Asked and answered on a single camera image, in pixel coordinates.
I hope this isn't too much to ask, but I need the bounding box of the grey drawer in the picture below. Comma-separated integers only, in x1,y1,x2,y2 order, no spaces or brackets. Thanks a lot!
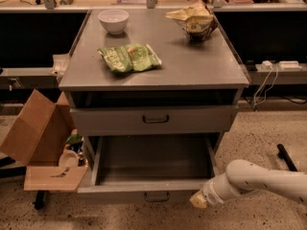
70,105,238,136
78,134,218,204

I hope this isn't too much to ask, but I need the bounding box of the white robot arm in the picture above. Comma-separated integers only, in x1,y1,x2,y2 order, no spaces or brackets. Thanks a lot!
190,159,307,208

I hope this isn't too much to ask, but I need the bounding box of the grey drawer cabinet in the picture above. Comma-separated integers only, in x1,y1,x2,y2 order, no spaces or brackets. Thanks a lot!
59,8,251,190

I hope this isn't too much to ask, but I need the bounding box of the grey top drawer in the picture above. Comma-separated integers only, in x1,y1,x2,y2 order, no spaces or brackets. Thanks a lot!
70,105,238,136

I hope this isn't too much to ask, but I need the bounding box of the black floor bar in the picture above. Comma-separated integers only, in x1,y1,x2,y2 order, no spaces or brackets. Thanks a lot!
277,144,297,172

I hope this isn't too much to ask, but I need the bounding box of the white cup in box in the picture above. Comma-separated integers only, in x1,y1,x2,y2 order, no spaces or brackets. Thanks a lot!
59,150,79,168

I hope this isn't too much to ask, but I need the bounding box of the green packet in box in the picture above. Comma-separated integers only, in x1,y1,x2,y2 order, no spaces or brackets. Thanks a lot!
66,129,83,145

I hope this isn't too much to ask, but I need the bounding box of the white power adapter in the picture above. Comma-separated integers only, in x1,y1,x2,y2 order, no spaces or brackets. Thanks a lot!
261,60,272,70

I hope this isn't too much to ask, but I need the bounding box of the green chip bag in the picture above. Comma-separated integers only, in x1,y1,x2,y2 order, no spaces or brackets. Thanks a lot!
98,43,162,74

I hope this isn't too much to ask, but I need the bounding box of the white power strip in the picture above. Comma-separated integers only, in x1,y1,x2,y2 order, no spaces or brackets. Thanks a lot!
278,60,301,70

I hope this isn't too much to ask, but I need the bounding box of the brown cardboard box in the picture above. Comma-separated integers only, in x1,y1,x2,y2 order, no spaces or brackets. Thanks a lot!
0,90,87,192

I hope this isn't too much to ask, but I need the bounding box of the yellow brown snack bag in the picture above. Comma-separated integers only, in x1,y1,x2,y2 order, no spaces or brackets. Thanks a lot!
166,1,218,43

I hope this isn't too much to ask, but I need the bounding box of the white ceramic bowl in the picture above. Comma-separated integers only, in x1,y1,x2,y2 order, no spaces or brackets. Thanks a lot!
98,10,130,35

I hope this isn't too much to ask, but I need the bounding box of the white cable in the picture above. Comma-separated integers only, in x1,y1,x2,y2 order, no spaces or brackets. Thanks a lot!
252,64,280,108

